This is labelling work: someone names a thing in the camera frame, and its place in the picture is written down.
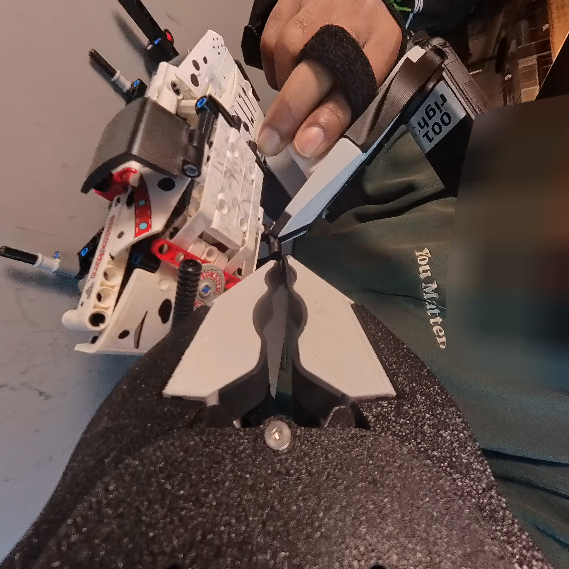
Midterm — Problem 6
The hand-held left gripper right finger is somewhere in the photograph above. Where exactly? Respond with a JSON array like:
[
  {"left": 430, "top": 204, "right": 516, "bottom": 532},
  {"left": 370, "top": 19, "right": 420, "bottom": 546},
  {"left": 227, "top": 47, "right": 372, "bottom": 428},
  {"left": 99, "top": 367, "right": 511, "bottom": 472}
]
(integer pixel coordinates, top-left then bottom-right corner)
[{"left": 285, "top": 256, "right": 399, "bottom": 402}]

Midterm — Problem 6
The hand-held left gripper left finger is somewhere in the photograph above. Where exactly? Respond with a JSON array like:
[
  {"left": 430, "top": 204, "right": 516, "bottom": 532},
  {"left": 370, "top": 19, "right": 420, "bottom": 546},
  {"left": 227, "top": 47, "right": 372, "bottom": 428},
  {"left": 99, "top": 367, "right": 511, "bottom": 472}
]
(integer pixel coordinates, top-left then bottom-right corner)
[{"left": 162, "top": 260, "right": 282, "bottom": 402}]

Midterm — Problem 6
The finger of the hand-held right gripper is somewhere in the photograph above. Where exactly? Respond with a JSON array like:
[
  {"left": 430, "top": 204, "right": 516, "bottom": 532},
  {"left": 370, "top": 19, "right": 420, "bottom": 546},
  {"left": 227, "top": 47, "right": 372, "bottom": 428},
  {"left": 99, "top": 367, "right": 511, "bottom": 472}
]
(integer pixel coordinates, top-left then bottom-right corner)
[{"left": 281, "top": 145, "right": 367, "bottom": 235}]

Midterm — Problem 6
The person's right hand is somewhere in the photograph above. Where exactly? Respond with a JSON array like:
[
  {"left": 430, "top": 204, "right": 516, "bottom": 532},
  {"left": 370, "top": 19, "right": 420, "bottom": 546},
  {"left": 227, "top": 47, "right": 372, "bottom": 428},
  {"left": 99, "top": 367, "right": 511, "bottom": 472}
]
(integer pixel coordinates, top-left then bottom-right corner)
[{"left": 257, "top": 0, "right": 407, "bottom": 161}]

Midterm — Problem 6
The white toy brick truck model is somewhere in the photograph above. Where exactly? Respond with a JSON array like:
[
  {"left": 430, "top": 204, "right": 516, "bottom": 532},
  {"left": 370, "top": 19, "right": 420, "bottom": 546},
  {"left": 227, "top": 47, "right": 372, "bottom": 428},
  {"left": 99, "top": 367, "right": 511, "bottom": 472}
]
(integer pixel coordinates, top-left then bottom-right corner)
[{"left": 0, "top": 0, "right": 287, "bottom": 358}]

